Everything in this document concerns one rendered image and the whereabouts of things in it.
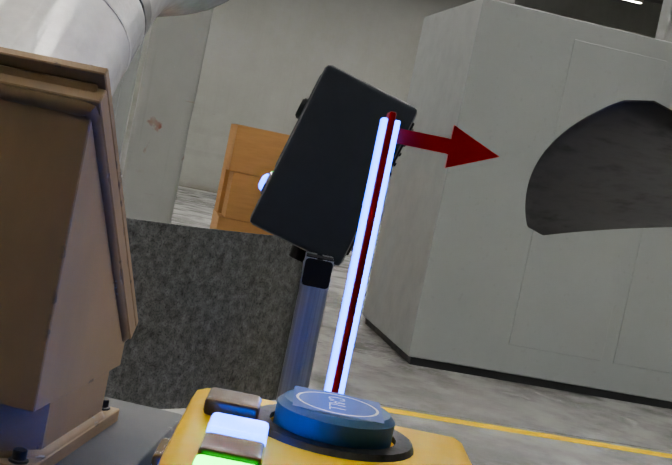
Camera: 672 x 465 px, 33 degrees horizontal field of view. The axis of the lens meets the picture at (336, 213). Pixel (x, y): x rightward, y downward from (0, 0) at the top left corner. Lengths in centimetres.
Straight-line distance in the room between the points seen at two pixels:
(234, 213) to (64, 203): 796
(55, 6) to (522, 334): 628
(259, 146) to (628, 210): 795
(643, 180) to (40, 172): 35
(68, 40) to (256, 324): 183
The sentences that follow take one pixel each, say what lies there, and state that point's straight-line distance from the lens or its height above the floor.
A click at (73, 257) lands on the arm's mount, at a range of 71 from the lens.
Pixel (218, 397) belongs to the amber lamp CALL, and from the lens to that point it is 37.
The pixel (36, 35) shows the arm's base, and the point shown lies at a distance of 81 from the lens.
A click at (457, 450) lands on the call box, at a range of 40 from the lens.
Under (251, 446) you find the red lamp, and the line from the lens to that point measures 32.
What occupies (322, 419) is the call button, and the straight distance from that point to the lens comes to 36.
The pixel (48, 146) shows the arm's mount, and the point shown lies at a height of 113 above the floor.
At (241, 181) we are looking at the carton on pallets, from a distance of 862.
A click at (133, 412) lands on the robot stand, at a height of 93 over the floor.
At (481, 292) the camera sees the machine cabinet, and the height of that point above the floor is 51.
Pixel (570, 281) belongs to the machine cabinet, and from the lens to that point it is 705.
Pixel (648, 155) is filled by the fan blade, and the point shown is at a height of 120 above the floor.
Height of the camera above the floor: 116
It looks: 3 degrees down
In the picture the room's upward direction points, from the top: 12 degrees clockwise
